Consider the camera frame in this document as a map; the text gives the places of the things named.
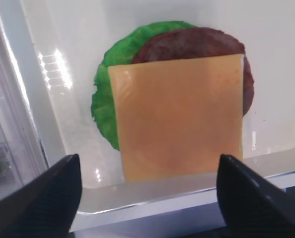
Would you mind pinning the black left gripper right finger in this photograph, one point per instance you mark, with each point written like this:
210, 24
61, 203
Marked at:
251, 206

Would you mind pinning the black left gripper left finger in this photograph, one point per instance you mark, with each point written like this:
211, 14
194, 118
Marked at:
46, 207

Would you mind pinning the pale yellow cheese slice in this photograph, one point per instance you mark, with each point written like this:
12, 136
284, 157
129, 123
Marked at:
180, 116

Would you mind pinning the lettuce leaf on burger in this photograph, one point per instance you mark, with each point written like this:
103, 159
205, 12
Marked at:
114, 76

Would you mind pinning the meat patty on burger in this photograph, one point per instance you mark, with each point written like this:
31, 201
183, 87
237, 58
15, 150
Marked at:
188, 43

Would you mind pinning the clear acrylic left rack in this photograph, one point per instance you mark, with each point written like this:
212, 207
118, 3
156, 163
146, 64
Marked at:
21, 155

